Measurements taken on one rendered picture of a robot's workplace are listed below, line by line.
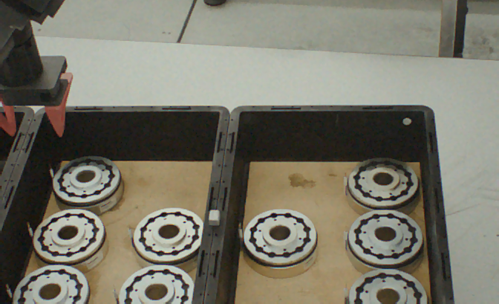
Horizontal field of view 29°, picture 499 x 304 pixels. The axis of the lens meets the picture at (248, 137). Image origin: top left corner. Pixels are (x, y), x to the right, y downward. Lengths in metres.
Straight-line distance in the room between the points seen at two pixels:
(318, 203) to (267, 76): 0.50
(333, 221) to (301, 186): 0.09
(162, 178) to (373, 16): 1.89
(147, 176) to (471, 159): 0.57
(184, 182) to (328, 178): 0.22
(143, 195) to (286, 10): 1.93
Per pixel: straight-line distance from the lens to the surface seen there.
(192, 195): 1.45
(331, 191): 1.44
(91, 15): 3.42
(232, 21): 3.29
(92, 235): 1.38
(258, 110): 1.43
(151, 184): 1.48
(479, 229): 1.58
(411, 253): 1.32
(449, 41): 2.06
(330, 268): 1.34
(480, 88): 1.85
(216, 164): 1.35
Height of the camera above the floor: 1.84
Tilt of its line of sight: 41 degrees down
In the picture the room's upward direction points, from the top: 5 degrees counter-clockwise
